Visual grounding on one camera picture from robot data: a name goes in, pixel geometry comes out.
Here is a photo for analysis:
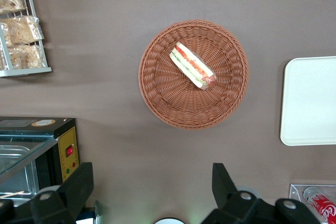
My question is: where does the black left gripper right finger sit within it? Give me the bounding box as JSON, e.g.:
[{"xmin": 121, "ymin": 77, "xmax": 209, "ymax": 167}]
[{"xmin": 201, "ymin": 163, "xmax": 323, "ymax": 224}]

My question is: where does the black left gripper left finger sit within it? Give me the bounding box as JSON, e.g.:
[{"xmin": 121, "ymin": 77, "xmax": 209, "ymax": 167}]
[{"xmin": 30, "ymin": 162, "xmax": 95, "ymax": 224}]

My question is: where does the triangle sandwich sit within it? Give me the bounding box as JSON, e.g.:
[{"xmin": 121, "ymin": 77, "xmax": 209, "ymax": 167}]
[{"xmin": 169, "ymin": 41, "xmax": 218, "ymax": 90}]

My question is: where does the round brown wicker basket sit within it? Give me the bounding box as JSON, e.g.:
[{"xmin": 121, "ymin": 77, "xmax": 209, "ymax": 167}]
[{"xmin": 138, "ymin": 19, "xmax": 249, "ymax": 130}]

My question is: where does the cream rectangular plastic tray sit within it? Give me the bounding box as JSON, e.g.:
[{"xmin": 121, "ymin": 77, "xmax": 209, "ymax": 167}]
[{"xmin": 279, "ymin": 56, "xmax": 336, "ymax": 146}]

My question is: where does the steel pan in warmer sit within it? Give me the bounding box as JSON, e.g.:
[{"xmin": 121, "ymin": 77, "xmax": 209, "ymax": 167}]
[{"xmin": 0, "ymin": 145, "xmax": 40, "ymax": 206}]

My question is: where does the thin wooden skewer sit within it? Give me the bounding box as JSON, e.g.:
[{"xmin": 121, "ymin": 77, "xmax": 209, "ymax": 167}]
[{"xmin": 0, "ymin": 190, "xmax": 25, "ymax": 199}]

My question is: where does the black glass food warmer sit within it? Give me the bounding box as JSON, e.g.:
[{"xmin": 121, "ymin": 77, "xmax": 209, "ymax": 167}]
[{"xmin": 0, "ymin": 116, "xmax": 80, "ymax": 209}]

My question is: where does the clear acrylic bottle rack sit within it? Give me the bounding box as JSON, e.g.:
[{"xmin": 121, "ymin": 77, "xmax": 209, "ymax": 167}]
[{"xmin": 288, "ymin": 183, "xmax": 336, "ymax": 224}]

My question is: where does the red cola bottle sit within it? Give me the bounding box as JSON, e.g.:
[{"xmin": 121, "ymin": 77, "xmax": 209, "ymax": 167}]
[{"xmin": 303, "ymin": 186, "xmax": 336, "ymax": 224}]

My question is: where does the grey wire snack rack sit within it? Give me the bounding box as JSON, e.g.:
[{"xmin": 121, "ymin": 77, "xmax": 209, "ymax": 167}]
[{"xmin": 0, "ymin": 0, "xmax": 53, "ymax": 78}]

